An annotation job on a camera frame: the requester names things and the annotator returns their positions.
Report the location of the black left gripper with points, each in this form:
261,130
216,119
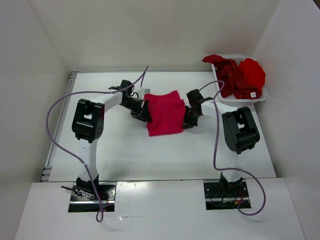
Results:
142,113

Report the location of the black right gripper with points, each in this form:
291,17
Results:
188,124

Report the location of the pink red t shirt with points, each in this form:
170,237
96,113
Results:
167,113

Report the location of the dark red t shirt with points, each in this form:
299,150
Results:
228,72

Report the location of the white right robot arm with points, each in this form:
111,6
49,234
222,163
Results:
239,129

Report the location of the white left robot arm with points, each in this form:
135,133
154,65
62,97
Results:
88,126

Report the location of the white garment label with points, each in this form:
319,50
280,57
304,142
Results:
253,95

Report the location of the bright red t shirt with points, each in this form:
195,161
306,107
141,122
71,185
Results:
254,79

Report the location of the white plastic laundry basket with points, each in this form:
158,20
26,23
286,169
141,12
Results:
232,99

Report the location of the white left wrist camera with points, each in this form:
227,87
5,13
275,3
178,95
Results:
142,92

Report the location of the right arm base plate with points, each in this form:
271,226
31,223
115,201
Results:
217,198

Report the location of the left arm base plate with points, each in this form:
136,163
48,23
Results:
84,202

